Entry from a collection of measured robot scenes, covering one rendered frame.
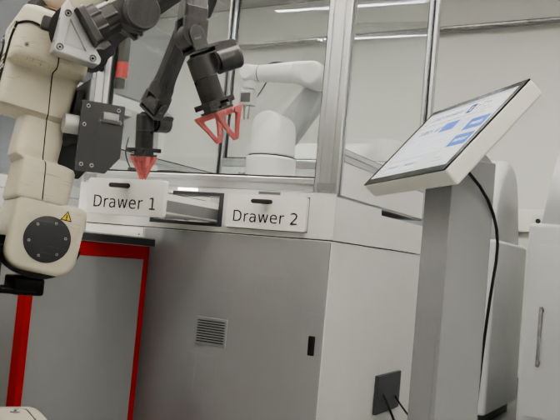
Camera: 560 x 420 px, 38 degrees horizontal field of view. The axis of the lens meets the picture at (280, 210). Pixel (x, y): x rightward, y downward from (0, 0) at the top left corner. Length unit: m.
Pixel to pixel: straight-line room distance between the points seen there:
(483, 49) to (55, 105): 4.33
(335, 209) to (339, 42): 0.53
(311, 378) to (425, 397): 0.52
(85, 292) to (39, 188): 0.75
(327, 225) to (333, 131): 0.30
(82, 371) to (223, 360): 0.45
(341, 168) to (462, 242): 0.61
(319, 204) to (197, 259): 0.48
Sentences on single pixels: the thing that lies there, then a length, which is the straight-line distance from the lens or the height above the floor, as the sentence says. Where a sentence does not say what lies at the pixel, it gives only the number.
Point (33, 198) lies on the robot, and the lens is 1.85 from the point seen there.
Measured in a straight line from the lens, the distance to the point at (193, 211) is 2.56.
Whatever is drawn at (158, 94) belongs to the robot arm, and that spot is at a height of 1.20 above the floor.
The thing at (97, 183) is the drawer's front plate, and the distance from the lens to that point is 2.55.
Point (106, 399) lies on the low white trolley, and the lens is 2.71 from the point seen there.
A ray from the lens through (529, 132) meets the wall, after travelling 5.65.
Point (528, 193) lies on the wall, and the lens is 5.59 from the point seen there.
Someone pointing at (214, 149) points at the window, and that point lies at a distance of 2.74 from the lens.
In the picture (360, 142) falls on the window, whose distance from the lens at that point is 2.71.
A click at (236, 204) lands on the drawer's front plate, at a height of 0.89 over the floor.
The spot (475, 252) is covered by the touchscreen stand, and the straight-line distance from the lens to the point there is 2.07.
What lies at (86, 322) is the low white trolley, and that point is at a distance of 2.57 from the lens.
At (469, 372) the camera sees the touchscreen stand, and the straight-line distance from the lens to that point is 2.09.
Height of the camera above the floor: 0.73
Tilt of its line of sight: 3 degrees up
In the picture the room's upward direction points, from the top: 5 degrees clockwise
